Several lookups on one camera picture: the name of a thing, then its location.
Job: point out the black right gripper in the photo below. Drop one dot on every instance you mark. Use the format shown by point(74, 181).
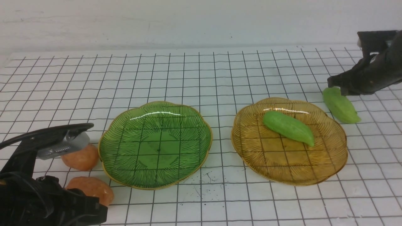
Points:
point(379, 68)

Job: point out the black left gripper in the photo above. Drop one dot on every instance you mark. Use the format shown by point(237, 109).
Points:
point(26, 201)

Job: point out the green gourd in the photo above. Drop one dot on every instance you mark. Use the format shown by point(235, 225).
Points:
point(289, 127)
point(340, 106)

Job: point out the brown potato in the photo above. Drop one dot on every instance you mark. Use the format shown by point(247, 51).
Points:
point(92, 186)
point(82, 160)

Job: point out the amber glass plate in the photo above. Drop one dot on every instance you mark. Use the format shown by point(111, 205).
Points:
point(281, 159)

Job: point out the green glass plate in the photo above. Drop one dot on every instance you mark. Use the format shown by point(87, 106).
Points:
point(155, 146)

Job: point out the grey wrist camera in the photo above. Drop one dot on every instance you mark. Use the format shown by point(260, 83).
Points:
point(71, 142)

